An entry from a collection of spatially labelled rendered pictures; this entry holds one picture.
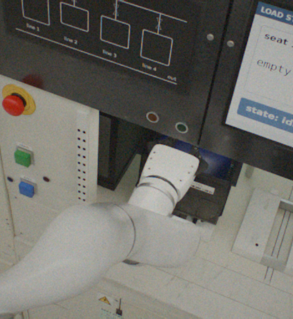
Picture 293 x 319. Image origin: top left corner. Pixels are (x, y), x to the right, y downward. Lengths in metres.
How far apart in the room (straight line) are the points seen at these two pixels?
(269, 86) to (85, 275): 0.35
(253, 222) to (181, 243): 0.55
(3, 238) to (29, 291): 0.81
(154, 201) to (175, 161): 0.13
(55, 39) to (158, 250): 0.37
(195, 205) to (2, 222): 0.46
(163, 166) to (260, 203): 0.46
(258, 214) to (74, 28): 0.81
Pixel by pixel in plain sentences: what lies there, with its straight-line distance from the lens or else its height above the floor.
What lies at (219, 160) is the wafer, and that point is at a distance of 1.33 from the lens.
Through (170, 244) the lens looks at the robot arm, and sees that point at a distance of 0.90.
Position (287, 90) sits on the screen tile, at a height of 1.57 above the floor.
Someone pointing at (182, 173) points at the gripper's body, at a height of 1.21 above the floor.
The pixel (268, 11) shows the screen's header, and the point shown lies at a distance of 0.71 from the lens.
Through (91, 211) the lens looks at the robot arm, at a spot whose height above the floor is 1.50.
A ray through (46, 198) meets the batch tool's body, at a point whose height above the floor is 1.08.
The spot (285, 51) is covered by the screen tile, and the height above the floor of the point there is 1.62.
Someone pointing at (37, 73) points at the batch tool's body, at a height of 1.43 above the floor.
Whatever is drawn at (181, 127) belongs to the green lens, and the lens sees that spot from 0.86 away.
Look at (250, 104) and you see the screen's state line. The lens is 0.80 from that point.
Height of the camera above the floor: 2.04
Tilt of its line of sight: 48 degrees down
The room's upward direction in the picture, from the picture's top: 9 degrees clockwise
